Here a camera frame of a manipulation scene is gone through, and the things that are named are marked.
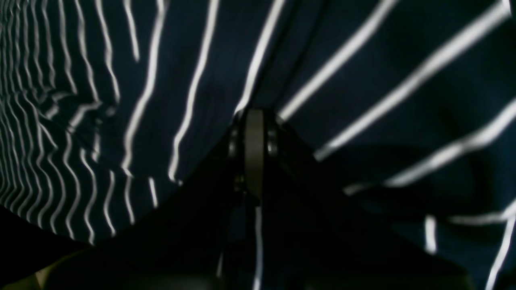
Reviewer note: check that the navy white striped t-shirt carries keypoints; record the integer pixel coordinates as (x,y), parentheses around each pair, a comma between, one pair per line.
(109,106)

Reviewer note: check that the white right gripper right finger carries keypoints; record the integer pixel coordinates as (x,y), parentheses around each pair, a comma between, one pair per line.
(316,238)

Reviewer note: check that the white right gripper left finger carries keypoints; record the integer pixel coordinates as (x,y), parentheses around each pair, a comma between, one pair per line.
(180,245)

